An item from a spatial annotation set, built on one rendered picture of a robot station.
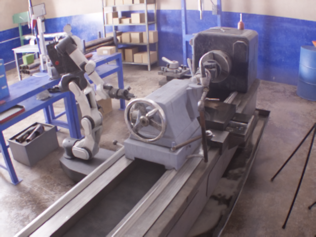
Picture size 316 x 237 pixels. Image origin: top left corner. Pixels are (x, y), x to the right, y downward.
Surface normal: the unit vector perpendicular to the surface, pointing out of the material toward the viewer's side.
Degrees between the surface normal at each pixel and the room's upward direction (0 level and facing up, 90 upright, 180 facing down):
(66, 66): 95
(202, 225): 0
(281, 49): 90
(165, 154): 90
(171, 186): 0
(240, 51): 90
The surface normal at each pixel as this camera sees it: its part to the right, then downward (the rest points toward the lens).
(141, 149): -0.49, 0.41
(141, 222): -0.05, -0.90
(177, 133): 0.77, -0.21
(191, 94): 0.25, 0.23
